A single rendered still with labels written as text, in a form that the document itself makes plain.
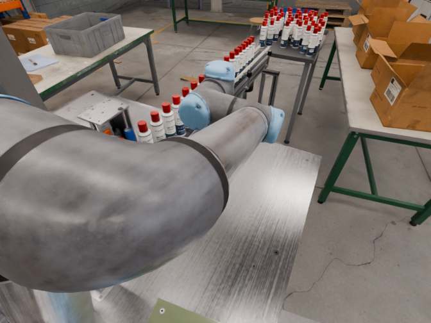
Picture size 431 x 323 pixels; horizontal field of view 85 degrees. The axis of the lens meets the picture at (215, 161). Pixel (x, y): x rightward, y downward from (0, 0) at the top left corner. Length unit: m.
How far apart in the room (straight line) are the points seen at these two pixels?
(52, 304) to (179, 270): 0.52
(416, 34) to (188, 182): 2.25
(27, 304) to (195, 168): 0.23
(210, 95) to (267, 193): 0.57
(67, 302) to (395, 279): 1.90
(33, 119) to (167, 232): 0.12
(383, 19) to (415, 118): 1.22
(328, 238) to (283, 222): 1.08
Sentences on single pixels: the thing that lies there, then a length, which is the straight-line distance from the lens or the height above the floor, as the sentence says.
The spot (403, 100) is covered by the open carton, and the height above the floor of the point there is 0.95.
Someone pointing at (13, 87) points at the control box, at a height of 1.42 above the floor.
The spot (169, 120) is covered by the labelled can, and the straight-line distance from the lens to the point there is 1.03.
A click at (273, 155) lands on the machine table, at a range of 1.15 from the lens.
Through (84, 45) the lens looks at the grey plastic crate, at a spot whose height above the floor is 0.90.
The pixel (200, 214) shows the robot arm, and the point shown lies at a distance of 0.18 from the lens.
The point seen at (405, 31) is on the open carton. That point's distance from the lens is 2.33.
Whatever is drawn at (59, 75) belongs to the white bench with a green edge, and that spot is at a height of 0.80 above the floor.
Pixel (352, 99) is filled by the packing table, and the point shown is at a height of 0.78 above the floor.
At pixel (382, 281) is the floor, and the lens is 1.98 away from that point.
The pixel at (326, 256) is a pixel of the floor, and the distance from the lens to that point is 1.90.
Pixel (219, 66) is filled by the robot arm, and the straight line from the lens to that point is 0.60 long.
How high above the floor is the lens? 1.58
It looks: 44 degrees down
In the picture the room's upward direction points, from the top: straight up
